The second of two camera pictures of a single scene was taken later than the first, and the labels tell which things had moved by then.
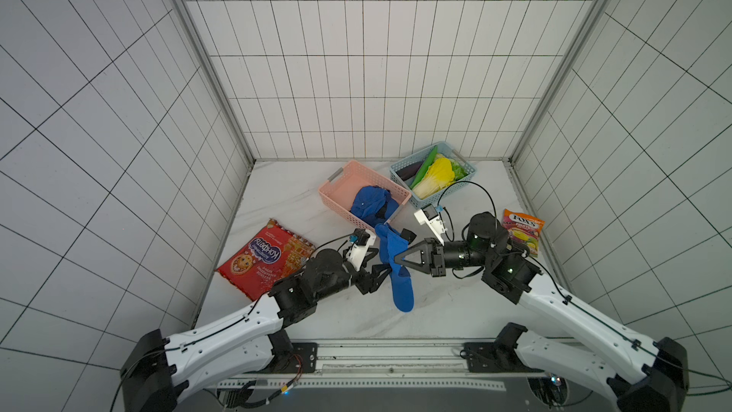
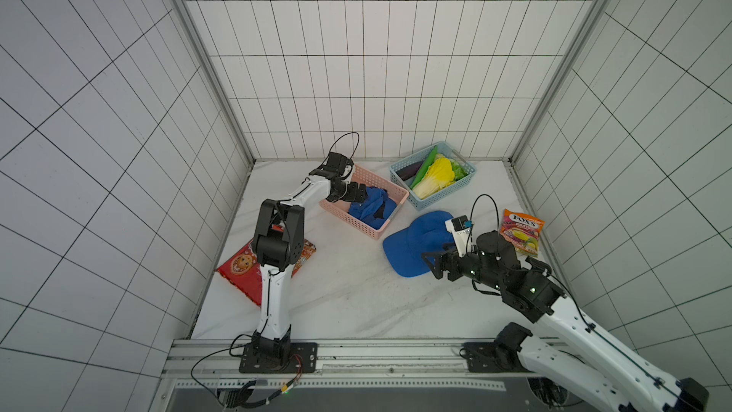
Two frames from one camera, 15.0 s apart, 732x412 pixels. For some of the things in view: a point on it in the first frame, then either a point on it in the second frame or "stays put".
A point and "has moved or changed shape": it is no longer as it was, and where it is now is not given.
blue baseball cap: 392,243 has moved or changed shape
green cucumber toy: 425,166 stays put
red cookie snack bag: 273,255 stays put
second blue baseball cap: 373,205 stays put
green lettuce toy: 457,171 stays put
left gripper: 367,281 -> 352,196
